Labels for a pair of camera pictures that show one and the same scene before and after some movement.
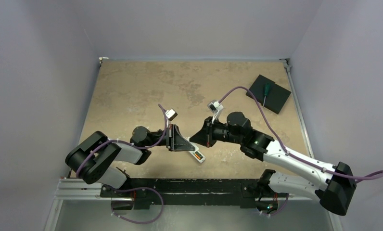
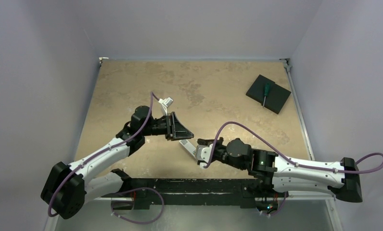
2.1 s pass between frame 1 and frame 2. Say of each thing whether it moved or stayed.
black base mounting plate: stayed
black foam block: stayed
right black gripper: moved
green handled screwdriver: stayed
